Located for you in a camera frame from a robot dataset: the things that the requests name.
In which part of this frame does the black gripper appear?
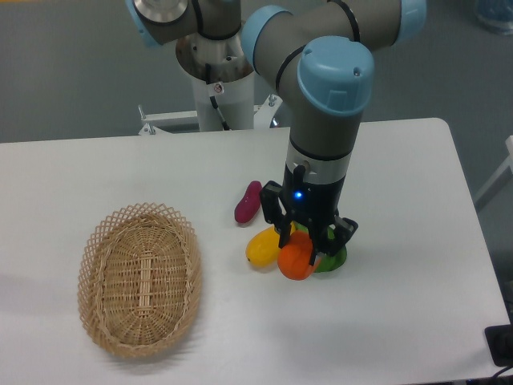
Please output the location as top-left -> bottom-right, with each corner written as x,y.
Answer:
260,167 -> 358,266

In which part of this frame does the orange toy fruit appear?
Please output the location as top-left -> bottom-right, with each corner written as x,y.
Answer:
277,231 -> 321,281

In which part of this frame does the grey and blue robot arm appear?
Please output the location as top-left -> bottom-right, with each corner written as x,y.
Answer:
127,1 -> 427,264

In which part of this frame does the woven wicker basket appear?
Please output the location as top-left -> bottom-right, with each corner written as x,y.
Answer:
78,203 -> 202,359

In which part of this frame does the green toy vegetable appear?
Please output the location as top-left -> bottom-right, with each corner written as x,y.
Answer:
293,222 -> 347,274

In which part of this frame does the yellow toy mango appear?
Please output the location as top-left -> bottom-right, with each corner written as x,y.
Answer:
245,225 -> 281,269

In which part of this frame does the purple toy sweet potato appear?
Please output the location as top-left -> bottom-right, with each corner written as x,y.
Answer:
234,180 -> 262,225

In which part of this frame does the black device at table edge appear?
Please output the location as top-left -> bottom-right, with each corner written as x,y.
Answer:
484,324 -> 512,367

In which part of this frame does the blue object top right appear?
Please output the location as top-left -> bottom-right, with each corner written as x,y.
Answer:
474,0 -> 512,35

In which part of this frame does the black cable on pedestal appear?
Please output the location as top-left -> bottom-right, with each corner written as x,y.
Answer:
204,63 -> 232,132

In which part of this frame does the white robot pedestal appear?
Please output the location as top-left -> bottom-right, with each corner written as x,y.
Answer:
139,32 -> 283,136

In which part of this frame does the white furniture frame right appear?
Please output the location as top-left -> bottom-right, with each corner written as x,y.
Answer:
474,136 -> 512,212

